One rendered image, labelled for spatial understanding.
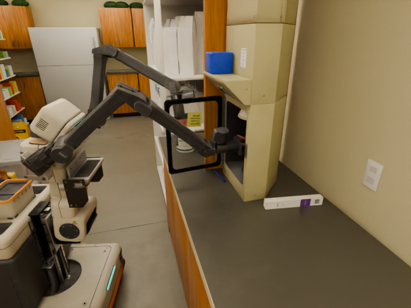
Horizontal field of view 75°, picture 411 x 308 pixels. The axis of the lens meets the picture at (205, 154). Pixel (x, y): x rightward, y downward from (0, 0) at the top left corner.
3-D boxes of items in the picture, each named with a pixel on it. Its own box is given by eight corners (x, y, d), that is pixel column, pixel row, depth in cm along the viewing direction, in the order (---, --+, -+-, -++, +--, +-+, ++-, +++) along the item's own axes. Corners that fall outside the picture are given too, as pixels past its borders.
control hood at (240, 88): (224, 90, 136) (224, 70, 132) (251, 105, 108) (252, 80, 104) (202, 91, 134) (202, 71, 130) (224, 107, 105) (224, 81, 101)
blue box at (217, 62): (225, 71, 130) (225, 51, 126) (232, 73, 121) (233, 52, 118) (205, 71, 128) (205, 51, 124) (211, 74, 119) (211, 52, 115)
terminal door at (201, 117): (221, 165, 152) (222, 95, 136) (169, 175, 142) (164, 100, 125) (220, 164, 153) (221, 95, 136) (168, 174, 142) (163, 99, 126)
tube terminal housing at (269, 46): (261, 166, 162) (274, 25, 130) (290, 194, 133) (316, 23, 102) (222, 171, 156) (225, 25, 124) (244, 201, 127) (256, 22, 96)
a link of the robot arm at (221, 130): (200, 146, 131) (203, 156, 124) (201, 125, 124) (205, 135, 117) (223, 145, 133) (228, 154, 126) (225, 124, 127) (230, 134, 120)
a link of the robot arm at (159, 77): (112, 57, 148) (102, 52, 137) (117, 47, 147) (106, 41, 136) (178, 95, 145) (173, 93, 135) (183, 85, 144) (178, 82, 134)
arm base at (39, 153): (37, 150, 117) (21, 162, 106) (49, 140, 115) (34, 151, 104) (52, 164, 120) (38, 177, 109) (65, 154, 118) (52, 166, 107)
